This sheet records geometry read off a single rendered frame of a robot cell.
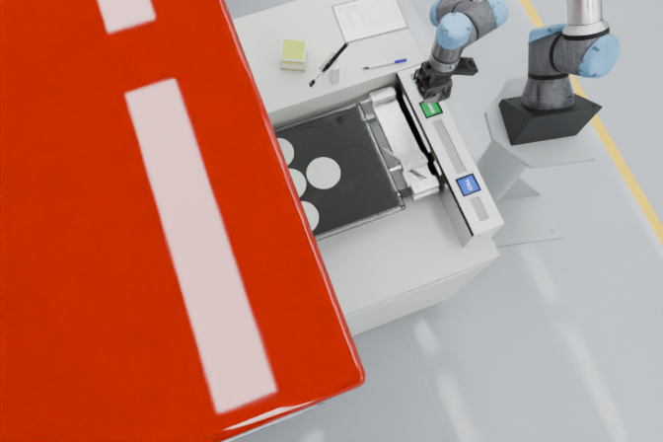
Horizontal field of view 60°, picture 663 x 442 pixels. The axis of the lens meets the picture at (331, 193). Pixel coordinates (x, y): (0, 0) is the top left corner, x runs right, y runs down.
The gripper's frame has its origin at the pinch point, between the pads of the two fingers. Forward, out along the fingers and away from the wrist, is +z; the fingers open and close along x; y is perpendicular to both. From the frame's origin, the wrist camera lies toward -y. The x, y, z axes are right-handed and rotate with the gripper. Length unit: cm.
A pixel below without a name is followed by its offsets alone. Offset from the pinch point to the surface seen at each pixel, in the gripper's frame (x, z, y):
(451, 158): 16.6, 6.7, 1.3
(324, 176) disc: 6.8, 12.4, 36.9
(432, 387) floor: 76, 102, 15
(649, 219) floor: 45, 102, -106
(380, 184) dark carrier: 15.2, 12.5, 22.4
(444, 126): 6.7, 6.7, -1.0
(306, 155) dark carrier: -1.3, 12.5, 39.5
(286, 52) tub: -28.5, -0.9, 35.5
